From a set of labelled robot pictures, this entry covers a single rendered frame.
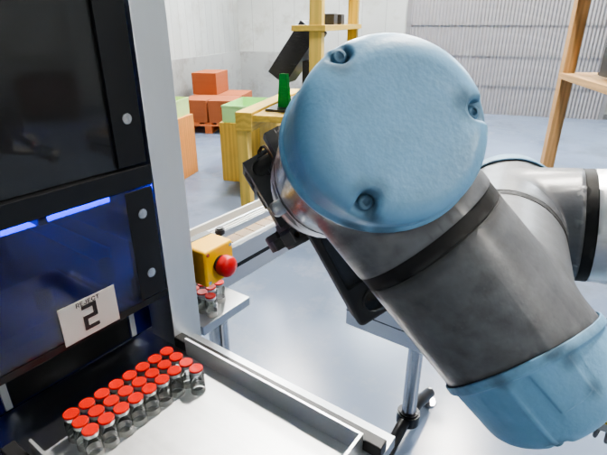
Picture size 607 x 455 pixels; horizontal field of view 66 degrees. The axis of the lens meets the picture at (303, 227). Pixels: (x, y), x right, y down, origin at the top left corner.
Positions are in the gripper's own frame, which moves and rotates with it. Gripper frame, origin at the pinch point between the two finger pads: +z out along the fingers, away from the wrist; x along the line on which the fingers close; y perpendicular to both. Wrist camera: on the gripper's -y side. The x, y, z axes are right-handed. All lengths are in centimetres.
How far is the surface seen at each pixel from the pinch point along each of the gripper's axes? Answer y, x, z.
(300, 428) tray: -24.2, 12.7, 15.0
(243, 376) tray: -15.3, 16.6, 22.1
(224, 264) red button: 1.1, 11.0, 33.0
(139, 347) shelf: -4.0, 31.0, 34.5
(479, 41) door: 105, -478, 625
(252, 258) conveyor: -1, 6, 62
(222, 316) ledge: -7.5, 16.8, 41.7
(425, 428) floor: -90, -18, 121
